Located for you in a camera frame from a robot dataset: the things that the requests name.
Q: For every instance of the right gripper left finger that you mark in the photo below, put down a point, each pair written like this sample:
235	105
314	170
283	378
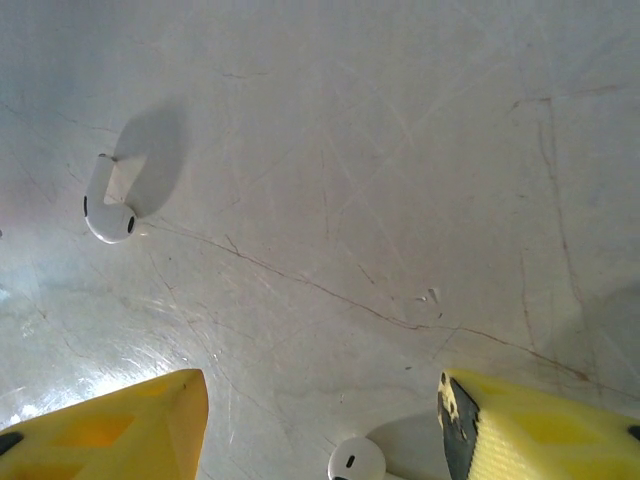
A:
100	440

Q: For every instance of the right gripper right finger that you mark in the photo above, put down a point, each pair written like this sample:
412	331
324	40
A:
550	440

